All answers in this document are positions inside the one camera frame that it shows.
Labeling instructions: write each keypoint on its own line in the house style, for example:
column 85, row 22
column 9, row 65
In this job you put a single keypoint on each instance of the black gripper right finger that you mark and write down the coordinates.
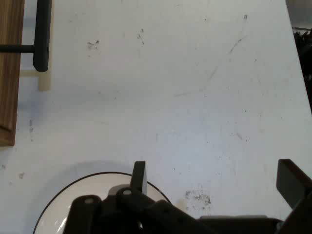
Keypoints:
column 296, row 190

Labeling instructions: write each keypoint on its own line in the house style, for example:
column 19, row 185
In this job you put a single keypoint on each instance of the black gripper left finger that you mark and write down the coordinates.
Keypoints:
column 136, row 209

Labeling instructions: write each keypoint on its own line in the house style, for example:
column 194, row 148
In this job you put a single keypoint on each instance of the wooden drawer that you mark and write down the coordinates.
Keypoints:
column 9, row 85

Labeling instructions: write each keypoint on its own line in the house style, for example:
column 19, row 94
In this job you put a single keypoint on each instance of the white plate with black rim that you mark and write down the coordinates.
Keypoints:
column 80, row 192

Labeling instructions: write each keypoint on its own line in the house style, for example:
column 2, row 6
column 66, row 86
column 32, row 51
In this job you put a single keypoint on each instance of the brown wooden drawer cabinet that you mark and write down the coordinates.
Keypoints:
column 6, row 137

